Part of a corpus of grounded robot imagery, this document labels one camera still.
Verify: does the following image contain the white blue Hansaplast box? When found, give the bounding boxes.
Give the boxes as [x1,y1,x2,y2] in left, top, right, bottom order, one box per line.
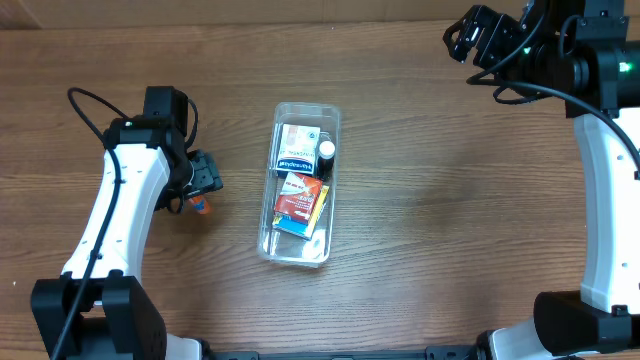
[276,124,320,176]

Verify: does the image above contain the orange tube white cap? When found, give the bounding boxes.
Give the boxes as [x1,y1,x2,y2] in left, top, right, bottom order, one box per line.
[189,195,211,215]

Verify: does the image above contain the clear plastic container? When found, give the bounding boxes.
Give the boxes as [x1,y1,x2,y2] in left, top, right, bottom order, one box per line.
[258,102,341,268]

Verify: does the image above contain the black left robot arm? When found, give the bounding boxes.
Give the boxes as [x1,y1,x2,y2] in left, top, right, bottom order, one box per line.
[31,86,223,359]

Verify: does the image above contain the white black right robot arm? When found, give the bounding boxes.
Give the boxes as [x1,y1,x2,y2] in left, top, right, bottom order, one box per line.
[439,0,639,359]

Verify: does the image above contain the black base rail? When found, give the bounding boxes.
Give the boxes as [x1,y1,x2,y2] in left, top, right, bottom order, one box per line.
[203,345,491,360]

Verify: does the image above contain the blue yellow VapoDrops box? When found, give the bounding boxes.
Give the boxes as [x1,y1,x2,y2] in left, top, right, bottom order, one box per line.
[272,185,330,240]

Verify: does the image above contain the dark bottle white cap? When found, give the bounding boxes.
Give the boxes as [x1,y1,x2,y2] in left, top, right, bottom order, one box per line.
[317,140,336,181]

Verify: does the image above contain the red orange small box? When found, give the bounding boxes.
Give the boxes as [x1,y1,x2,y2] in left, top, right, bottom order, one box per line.
[274,172,323,224]

